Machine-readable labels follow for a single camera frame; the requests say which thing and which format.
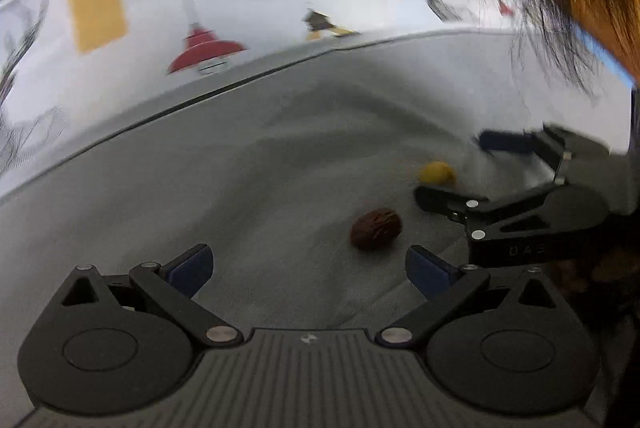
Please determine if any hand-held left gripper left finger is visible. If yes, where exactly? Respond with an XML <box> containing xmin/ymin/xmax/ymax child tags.
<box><xmin>45</xmin><ymin>244</ymin><xmax>245</xmax><ymax>349</ymax></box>

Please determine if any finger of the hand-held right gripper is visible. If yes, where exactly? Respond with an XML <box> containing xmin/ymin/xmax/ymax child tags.
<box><xmin>474</xmin><ymin>123</ymin><xmax>574</xmax><ymax>182</ymax></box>
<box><xmin>414</xmin><ymin>181</ymin><xmax>607</xmax><ymax>242</ymax></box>

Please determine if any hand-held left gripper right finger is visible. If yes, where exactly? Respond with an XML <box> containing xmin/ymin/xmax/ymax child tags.
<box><xmin>375</xmin><ymin>245</ymin><xmax>584</xmax><ymax>349</ymax></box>

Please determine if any small yellow-green fruit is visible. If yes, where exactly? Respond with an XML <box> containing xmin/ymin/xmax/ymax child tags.
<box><xmin>418</xmin><ymin>161</ymin><xmax>457</xmax><ymax>187</ymax></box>

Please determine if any grey blanket with printed band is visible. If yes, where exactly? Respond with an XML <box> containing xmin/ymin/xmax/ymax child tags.
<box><xmin>0</xmin><ymin>0</ymin><xmax>636</xmax><ymax>344</ymax></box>

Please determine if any person's orange clothing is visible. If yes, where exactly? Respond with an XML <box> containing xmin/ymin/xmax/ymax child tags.
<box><xmin>562</xmin><ymin>0</ymin><xmax>640</xmax><ymax>85</ymax></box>

